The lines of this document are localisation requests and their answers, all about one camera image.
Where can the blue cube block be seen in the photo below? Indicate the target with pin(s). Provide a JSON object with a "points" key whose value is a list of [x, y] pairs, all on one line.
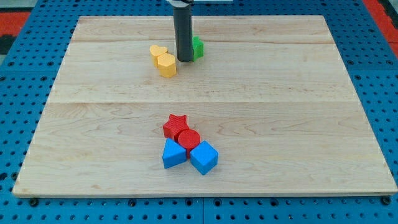
{"points": [[204, 157]]}

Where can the blue triangle block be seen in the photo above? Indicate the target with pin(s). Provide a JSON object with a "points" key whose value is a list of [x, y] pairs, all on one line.
{"points": [[173, 154]]}

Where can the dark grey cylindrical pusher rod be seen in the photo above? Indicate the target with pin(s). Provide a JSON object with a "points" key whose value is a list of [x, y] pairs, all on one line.
{"points": [[183, 29]]}

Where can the light wooden board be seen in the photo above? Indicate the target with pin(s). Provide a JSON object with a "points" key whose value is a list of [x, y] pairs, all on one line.
{"points": [[271, 94]]}

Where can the yellow hexagon block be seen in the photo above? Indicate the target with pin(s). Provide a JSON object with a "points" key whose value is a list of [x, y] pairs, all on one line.
{"points": [[167, 65]]}

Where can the green block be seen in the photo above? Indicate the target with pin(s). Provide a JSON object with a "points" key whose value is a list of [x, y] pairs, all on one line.
{"points": [[198, 48]]}

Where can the red star block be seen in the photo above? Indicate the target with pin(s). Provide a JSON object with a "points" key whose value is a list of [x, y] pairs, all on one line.
{"points": [[174, 126]]}

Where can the red cylinder block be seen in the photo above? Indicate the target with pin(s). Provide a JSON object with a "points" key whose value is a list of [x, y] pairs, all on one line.
{"points": [[189, 139]]}

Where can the yellow heart block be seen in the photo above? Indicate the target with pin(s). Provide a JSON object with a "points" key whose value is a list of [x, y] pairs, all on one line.
{"points": [[155, 52]]}

